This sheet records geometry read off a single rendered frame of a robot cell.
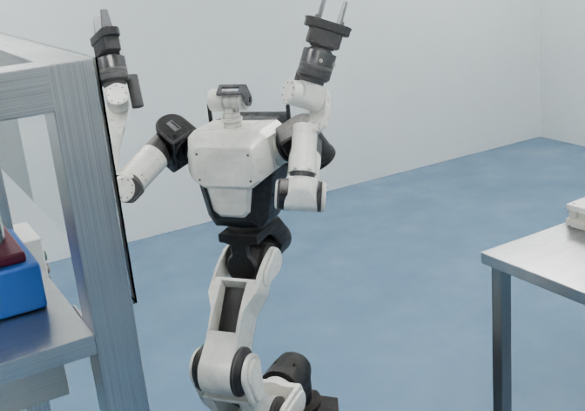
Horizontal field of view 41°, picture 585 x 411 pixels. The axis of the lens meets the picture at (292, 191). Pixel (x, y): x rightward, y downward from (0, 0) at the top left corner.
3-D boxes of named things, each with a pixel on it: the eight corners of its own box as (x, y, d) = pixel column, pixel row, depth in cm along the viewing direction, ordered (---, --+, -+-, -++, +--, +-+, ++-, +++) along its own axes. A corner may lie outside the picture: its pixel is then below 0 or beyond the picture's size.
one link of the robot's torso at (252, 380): (247, 400, 271) (195, 334, 235) (301, 408, 263) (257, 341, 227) (234, 444, 262) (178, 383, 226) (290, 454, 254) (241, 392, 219)
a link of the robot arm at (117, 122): (109, 91, 233) (100, 135, 231) (108, 83, 224) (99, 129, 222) (131, 96, 234) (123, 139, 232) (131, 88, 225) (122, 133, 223)
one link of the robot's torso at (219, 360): (202, 395, 238) (238, 253, 257) (255, 403, 231) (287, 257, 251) (180, 382, 225) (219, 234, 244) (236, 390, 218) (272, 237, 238)
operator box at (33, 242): (44, 307, 222) (27, 220, 214) (59, 329, 208) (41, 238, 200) (22, 313, 219) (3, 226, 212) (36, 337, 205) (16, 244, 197)
